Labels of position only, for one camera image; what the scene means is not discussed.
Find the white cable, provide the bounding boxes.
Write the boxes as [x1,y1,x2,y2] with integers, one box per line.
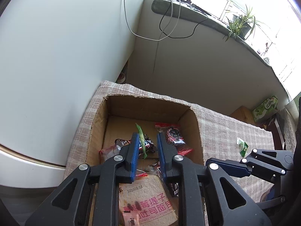
[123,0,181,92]

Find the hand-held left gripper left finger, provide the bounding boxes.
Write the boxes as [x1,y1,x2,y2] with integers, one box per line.
[25,132,141,226]

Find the pink stick packet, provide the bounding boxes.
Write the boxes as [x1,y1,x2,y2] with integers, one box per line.
[122,211,141,226]

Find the potted spider plant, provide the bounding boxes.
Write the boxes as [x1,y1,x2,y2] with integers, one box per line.
[222,3,265,43]

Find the green candy packet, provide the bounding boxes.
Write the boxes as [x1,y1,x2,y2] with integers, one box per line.
[236,138,249,158]

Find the white lace cloth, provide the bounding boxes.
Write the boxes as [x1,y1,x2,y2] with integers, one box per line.
[277,104,297,151]

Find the black candy packet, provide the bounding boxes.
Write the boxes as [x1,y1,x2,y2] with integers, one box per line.
[169,182,179,197]

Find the white appliance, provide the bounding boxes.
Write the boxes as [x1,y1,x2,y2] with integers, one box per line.
[0,0,151,189]

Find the toast bread packet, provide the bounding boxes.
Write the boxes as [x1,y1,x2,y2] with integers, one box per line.
[118,174,179,226]

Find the small green candy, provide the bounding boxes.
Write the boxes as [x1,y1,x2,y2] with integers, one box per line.
[135,123,148,159]

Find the clear red-ended dark snack packet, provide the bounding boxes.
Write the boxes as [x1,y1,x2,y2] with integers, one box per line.
[155,122,193,156]

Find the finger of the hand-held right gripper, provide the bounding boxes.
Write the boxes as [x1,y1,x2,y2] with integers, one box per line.
[240,149,294,170]
[205,158,286,182]

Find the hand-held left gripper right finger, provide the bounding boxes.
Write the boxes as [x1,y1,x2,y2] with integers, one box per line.
[156,132,273,226]

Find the black cable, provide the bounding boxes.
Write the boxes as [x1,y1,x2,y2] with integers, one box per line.
[159,0,208,39]

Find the green printed box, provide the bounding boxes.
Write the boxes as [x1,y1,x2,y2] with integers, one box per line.
[251,95,279,123]

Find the cardboard box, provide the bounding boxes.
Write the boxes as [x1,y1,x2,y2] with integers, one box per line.
[85,94,205,226]

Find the large chocolate bar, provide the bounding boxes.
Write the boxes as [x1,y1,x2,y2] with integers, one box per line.
[115,134,158,158]

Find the grey windowsill mat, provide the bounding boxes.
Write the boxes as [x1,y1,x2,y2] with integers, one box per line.
[152,0,275,71]

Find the clear red-ended date packet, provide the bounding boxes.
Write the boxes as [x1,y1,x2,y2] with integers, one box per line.
[101,145,123,161]

